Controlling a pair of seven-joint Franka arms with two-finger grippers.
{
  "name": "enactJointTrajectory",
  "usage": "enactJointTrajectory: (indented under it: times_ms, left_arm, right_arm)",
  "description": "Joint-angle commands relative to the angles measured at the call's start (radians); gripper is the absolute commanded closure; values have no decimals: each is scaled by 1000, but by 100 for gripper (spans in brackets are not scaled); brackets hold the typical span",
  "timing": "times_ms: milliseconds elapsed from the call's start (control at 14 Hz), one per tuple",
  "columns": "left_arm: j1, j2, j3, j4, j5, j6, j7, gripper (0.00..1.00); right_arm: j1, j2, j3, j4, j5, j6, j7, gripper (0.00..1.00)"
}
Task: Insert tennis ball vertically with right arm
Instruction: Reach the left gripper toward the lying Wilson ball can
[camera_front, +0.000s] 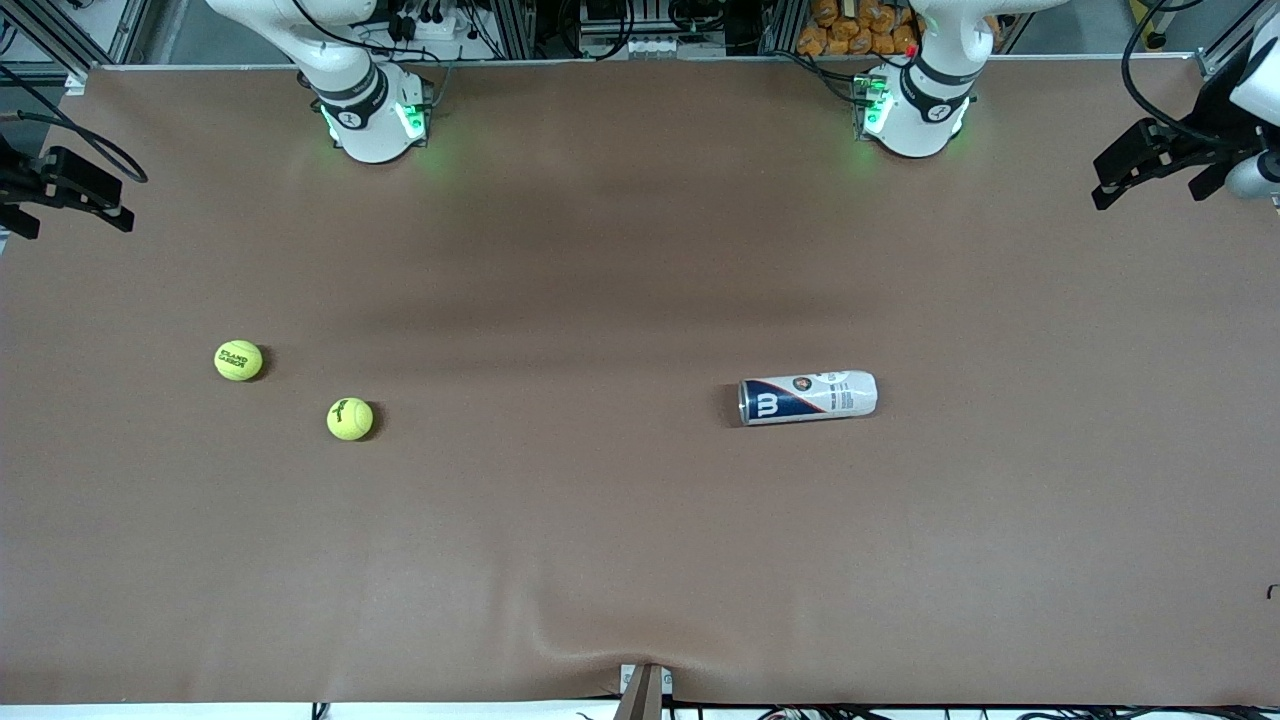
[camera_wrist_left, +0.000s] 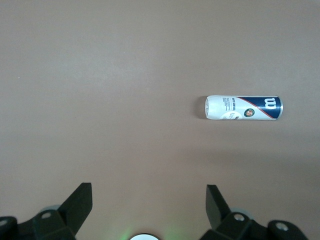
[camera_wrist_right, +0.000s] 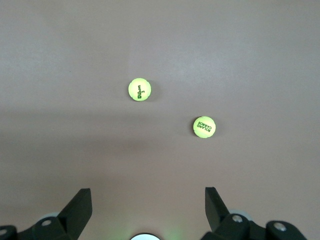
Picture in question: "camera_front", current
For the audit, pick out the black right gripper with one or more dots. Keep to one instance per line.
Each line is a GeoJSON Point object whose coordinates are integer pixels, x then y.
{"type": "Point", "coordinates": [10, 182]}

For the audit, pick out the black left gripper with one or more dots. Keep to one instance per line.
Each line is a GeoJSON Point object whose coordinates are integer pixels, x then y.
{"type": "Point", "coordinates": [1203, 139]}

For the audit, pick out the yellow Roland Garros tennis ball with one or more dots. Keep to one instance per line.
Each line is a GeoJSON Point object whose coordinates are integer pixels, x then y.
{"type": "Point", "coordinates": [238, 361]}

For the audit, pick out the yellow Wilson tennis ball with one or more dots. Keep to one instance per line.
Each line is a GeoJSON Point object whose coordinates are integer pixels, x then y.
{"type": "Point", "coordinates": [350, 420]}

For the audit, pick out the blue white tennis ball can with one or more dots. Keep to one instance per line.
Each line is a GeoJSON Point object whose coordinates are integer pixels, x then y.
{"type": "Point", "coordinates": [820, 395]}

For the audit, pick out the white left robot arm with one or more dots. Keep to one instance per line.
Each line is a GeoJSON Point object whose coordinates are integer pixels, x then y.
{"type": "Point", "coordinates": [915, 125]}

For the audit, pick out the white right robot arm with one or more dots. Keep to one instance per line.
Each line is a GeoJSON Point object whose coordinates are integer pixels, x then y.
{"type": "Point", "coordinates": [370, 130]}

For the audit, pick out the yellow pole with black foot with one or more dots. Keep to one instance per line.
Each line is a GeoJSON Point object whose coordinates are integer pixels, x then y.
{"type": "Point", "coordinates": [1155, 40]}

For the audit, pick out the pile of orange objects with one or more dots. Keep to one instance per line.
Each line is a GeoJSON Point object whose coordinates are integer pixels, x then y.
{"type": "Point", "coordinates": [850, 30]}

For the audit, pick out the white power strip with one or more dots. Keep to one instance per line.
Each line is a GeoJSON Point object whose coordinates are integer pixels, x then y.
{"type": "Point", "coordinates": [440, 28]}

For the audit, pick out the black electronics box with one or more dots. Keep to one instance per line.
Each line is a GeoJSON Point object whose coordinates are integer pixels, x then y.
{"type": "Point", "coordinates": [650, 20]}

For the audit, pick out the brown table mat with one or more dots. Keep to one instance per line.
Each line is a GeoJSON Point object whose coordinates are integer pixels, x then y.
{"type": "Point", "coordinates": [640, 550]}

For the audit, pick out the aluminium frame profile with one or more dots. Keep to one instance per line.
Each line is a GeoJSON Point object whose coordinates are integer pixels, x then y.
{"type": "Point", "coordinates": [130, 30]}
{"type": "Point", "coordinates": [515, 30]}
{"type": "Point", "coordinates": [1212, 62]}
{"type": "Point", "coordinates": [785, 25]}

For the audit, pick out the brown post with white bracket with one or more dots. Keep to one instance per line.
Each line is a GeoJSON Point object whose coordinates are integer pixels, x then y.
{"type": "Point", "coordinates": [642, 698]}

